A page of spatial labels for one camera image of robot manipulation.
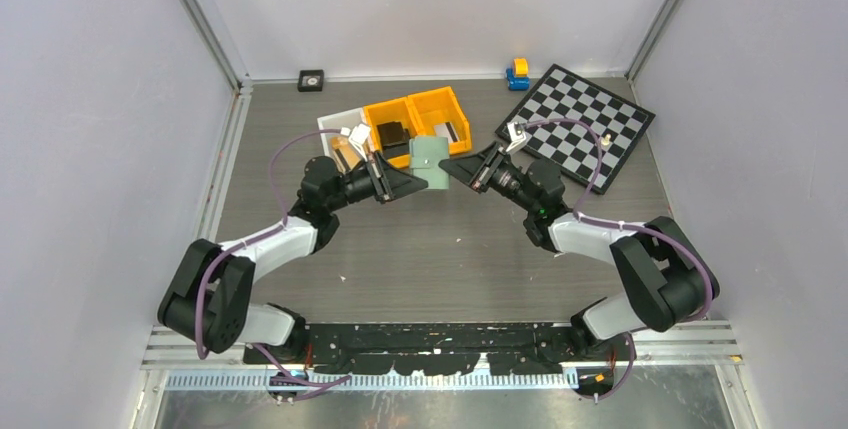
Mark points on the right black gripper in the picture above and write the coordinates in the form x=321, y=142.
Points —
x=478, y=170

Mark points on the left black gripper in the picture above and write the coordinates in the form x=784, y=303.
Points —
x=391, y=185

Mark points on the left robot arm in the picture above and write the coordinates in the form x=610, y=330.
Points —
x=209, y=298

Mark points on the black white chessboard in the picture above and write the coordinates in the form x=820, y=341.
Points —
x=578, y=113

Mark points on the brown cards in white bin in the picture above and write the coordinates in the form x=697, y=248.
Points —
x=344, y=153

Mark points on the white card with stripe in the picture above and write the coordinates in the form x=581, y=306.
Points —
x=447, y=130

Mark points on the orange storage bin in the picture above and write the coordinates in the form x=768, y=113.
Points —
x=440, y=105
x=401, y=110

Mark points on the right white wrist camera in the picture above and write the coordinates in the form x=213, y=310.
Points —
x=517, y=135

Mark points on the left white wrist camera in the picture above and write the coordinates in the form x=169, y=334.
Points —
x=358, y=138

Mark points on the middle orange storage bin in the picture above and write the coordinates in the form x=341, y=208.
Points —
x=401, y=110

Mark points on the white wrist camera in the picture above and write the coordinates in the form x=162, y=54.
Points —
x=517, y=135
x=358, y=138

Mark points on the black wallet in bin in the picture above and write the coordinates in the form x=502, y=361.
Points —
x=394, y=139

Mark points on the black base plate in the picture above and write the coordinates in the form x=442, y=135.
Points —
x=442, y=349

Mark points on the white storage bin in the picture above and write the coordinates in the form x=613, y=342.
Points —
x=331, y=124

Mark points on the small black square box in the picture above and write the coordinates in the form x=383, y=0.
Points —
x=311, y=80

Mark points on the right orange storage bin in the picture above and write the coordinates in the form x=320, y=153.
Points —
x=440, y=105

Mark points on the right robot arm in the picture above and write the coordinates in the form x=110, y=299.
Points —
x=664, y=279

